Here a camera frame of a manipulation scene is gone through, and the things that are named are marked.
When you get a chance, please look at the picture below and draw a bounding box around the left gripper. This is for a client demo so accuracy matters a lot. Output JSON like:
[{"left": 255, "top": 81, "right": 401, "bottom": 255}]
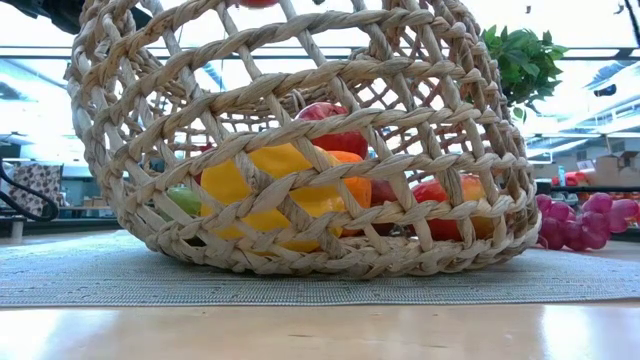
[{"left": 0, "top": 0, "right": 152, "bottom": 35}]

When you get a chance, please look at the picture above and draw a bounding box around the green pear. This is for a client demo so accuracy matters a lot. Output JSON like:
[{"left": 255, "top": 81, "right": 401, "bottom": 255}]
[{"left": 159, "top": 185, "right": 204, "bottom": 221}]

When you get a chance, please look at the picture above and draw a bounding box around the yellow bell pepper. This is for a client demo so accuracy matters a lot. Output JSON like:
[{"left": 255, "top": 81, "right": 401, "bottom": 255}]
[{"left": 199, "top": 143, "right": 346, "bottom": 254}]

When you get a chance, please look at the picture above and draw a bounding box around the woven seagrass basket with handles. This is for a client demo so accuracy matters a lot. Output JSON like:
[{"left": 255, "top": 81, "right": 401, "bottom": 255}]
[{"left": 64, "top": 0, "right": 544, "bottom": 280}]

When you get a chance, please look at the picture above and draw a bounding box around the orange fruit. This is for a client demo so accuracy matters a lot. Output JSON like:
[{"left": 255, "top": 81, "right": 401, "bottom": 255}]
[{"left": 327, "top": 149, "right": 374, "bottom": 239}]

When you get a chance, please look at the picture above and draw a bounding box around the red and yellow apple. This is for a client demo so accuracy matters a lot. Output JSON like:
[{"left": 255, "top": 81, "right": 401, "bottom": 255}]
[{"left": 412, "top": 174, "right": 496, "bottom": 242}]

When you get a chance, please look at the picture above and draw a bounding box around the purple grape bunch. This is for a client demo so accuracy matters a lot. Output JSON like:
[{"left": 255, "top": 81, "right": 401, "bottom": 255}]
[{"left": 534, "top": 192, "right": 640, "bottom": 251}]

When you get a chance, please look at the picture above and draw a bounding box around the patterned brown bag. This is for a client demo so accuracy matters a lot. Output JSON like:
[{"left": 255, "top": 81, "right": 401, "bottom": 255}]
[{"left": 8, "top": 163, "right": 64, "bottom": 217}]

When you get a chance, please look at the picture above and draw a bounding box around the grey woven placemat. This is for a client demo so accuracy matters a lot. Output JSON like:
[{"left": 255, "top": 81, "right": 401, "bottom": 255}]
[{"left": 0, "top": 229, "right": 640, "bottom": 307}]

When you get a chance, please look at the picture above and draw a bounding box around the green plant in black pot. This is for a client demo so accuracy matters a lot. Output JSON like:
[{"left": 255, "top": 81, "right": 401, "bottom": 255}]
[{"left": 479, "top": 24, "right": 569, "bottom": 124}]

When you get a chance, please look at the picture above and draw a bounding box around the cardboard box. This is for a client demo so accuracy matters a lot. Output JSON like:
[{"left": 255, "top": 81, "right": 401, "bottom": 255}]
[{"left": 582, "top": 152, "right": 640, "bottom": 189}]

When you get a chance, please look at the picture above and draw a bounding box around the black looped cable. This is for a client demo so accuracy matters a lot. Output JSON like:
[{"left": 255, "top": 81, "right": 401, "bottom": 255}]
[{"left": 0, "top": 158, "right": 60, "bottom": 223}]

